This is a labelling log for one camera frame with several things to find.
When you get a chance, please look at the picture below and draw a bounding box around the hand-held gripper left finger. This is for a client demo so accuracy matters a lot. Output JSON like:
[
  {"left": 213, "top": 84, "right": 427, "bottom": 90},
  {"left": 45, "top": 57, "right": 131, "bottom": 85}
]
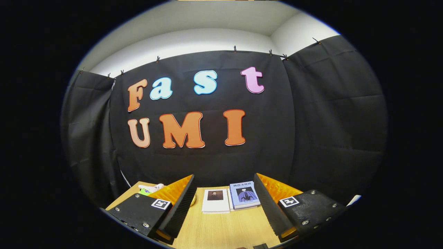
[{"left": 104, "top": 174, "right": 196, "bottom": 245}]

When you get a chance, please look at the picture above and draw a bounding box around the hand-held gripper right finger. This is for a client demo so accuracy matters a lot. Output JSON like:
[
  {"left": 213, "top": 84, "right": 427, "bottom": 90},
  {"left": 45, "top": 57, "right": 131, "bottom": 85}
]
[{"left": 254, "top": 173, "right": 347, "bottom": 242}]

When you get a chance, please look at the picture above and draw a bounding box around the blue cover book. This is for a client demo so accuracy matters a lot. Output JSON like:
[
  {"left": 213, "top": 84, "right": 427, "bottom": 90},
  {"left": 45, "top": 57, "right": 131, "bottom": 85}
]
[{"left": 229, "top": 181, "right": 261, "bottom": 210}]

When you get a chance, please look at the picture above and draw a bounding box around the pink star plush toy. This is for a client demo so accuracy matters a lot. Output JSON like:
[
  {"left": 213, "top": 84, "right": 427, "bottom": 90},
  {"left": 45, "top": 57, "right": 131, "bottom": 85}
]
[{"left": 138, "top": 183, "right": 165, "bottom": 196}]

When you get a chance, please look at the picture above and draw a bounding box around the white portrait cover book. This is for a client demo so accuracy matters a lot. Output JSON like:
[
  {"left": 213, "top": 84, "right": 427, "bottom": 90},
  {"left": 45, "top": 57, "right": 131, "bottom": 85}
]
[{"left": 202, "top": 188, "right": 230, "bottom": 214}]

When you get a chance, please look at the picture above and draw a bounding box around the row of backdrop clips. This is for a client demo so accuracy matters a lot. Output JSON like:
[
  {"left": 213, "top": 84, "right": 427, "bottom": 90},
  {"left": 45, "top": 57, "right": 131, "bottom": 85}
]
[{"left": 79, "top": 37, "right": 322, "bottom": 79}]

